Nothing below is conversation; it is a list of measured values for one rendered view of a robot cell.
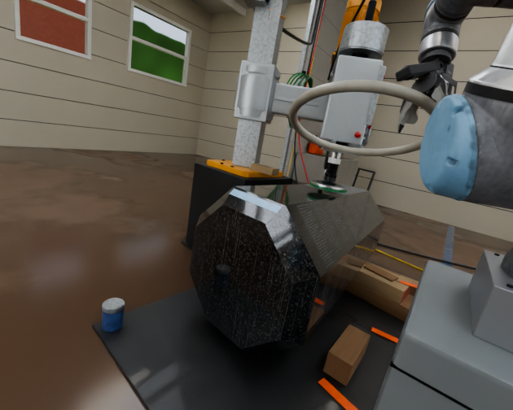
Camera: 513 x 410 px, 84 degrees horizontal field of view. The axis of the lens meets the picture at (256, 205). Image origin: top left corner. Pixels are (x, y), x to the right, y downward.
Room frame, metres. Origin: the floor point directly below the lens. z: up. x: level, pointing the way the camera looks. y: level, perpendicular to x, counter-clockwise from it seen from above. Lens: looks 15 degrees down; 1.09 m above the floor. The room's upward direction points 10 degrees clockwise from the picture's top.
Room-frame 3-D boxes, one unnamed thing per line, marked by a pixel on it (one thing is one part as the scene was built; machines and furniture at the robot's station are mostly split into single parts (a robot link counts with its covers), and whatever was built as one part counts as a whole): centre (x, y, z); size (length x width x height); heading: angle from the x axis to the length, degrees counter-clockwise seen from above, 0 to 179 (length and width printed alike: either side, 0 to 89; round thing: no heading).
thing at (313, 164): (4.97, -1.10, 0.43); 1.30 x 0.62 x 0.86; 147
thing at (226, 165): (2.38, 0.15, 0.76); 0.49 x 0.49 x 0.05; 50
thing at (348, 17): (2.31, -0.51, 1.88); 0.31 x 0.28 x 0.40; 81
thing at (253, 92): (2.36, -0.05, 1.34); 0.74 x 0.34 x 0.25; 84
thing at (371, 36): (2.00, -0.45, 1.59); 0.96 x 0.25 x 0.17; 171
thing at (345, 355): (1.24, -0.60, 0.07); 0.30 x 0.12 x 0.12; 145
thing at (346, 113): (1.74, -0.41, 1.30); 0.36 x 0.22 x 0.45; 171
